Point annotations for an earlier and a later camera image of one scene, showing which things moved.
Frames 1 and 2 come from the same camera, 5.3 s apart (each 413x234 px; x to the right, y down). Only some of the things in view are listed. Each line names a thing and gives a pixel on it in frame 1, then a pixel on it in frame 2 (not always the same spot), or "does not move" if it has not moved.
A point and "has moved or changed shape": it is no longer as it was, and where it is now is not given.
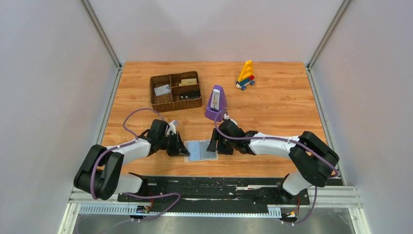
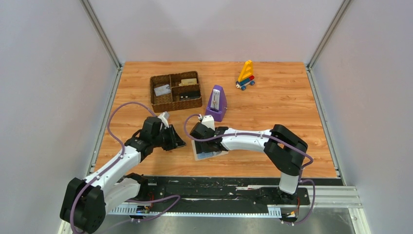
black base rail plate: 215,194 does not move
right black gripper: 221,143 -> 208,142
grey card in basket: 162,90 does not move
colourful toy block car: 246,75 does not move
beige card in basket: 190,81 does not move
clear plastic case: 197,151 has moved or changed shape
